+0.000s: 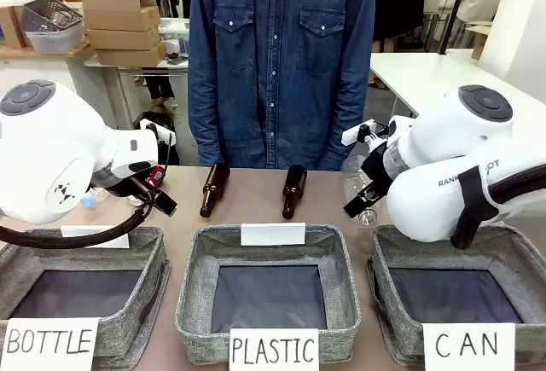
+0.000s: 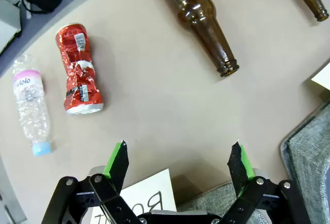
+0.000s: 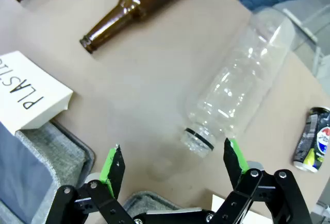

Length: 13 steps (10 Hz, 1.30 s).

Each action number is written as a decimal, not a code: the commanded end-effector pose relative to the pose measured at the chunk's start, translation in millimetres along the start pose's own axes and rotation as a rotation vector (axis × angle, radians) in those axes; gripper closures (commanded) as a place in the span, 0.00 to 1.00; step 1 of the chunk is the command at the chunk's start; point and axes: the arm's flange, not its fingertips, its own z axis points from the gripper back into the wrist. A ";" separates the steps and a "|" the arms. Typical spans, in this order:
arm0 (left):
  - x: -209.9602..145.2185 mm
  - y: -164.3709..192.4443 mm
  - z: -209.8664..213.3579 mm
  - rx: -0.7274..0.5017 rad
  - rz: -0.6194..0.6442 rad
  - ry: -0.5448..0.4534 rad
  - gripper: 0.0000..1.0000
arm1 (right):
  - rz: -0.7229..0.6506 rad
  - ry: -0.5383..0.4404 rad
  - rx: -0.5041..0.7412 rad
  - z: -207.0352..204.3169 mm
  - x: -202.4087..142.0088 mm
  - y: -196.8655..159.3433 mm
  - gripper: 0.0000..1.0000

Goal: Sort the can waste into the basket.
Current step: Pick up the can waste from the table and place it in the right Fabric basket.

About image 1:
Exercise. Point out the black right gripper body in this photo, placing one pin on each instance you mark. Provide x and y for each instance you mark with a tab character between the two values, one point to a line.
377	170

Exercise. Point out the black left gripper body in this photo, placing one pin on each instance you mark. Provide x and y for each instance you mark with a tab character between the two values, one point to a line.
121	183

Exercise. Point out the clear plastic bottle purple label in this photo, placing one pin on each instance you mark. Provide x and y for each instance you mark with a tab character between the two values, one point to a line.
353	172

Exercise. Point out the crushed red can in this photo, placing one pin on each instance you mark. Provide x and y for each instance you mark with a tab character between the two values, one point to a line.
157	175

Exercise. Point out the clear plastic bottle blue cap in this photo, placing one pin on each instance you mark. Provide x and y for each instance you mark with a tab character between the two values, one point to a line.
88	200

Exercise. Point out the brown glass bottle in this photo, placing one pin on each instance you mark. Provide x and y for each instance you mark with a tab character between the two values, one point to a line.
213	189
294	192

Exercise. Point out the person's right forearm denim sleeve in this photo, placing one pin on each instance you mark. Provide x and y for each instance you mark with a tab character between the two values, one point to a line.
205	123

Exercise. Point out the person's left forearm denim sleeve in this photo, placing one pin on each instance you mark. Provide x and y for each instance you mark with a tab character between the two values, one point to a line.
347	106

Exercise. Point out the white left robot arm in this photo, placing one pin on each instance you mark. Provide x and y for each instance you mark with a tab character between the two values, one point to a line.
47	153

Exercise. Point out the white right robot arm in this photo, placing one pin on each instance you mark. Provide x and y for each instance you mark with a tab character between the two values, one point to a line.
431	200

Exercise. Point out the grey fabric basket bottle label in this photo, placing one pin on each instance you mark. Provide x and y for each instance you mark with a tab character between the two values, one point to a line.
141	303

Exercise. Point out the grey fabric basket can label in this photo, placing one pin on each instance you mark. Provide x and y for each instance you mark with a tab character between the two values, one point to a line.
384	303

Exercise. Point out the grey fabric basket plastic label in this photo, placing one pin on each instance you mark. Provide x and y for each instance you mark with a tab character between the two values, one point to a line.
198	303

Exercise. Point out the white paper sign CAN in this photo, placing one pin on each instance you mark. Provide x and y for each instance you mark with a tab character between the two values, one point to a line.
468	345

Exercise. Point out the blank white card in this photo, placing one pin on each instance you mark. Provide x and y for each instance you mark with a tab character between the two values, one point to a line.
108	239
273	234

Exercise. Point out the black bag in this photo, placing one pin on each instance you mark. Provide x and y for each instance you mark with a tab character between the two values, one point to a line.
160	120

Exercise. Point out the background person legs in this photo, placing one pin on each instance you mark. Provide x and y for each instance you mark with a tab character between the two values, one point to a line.
160	87

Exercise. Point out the large white desk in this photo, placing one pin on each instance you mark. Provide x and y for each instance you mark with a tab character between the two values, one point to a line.
426	77

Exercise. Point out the white background table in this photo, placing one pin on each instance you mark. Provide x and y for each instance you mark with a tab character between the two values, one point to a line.
128	70

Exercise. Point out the flat cardboard box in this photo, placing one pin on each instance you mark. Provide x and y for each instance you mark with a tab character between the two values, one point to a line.
123	38
128	55

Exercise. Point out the person in denim shirt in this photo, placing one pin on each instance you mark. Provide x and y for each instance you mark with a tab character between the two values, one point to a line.
277	68

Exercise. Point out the wooden top side table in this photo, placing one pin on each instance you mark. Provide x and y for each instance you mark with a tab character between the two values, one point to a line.
38	53

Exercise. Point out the white plastic containers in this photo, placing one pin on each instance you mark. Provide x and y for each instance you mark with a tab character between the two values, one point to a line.
175	34

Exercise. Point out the clear plastic storage bin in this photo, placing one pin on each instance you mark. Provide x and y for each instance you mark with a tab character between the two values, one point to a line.
53	34

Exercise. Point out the leaning cardboard piece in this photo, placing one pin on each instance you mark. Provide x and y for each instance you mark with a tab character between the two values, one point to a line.
480	40

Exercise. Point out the white paper sign PLASTIC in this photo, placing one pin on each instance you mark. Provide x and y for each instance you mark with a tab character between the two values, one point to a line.
274	349

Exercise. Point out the white paper sign BOTTLE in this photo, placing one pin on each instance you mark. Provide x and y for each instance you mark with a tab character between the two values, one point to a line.
49	343

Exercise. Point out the open cardboard box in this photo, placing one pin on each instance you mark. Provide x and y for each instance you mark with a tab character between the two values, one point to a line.
119	4

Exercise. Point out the black tripod pole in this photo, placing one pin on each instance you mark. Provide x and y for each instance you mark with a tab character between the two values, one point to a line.
454	4

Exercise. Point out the small cardboard box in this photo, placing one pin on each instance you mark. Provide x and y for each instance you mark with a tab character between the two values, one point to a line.
10	25

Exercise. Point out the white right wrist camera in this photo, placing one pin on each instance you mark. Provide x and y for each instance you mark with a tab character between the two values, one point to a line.
355	134

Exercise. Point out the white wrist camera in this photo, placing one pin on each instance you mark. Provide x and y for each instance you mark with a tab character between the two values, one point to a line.
153	129
355	134

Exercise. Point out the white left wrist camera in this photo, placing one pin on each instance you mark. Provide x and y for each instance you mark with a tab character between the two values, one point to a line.
153	129

